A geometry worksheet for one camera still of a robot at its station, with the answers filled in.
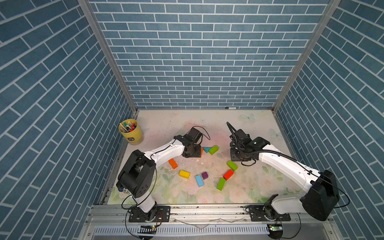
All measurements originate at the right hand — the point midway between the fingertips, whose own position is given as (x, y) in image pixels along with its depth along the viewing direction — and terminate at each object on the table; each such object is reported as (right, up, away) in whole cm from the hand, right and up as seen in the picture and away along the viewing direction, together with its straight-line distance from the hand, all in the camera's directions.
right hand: (234, 156), depth 82 cm
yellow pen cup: (-60, +14, +6) cm, 62 cm away
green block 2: (0, -7, +7) cm, 10 cm away
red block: (-2, -12, +4) cm, 13 cm away
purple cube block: (-16, -12, +3) cm, 20 cm away
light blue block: (-19, -14, +1) cm, 24 cm away
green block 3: (-7, -16, +1) cm, 17 cm away
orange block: (-36, -6, +9) cm, 37 cm away
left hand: (-19, 0, +6) cm, 20 cm away
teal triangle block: (-15, +2, +14) cm, 20 cm away
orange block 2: (-18, +1, +13) cm, 22 cm away
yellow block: (-28, -11, +4) cm, 31 cm away
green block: (-10, +1, +14) cm, 17 cm away
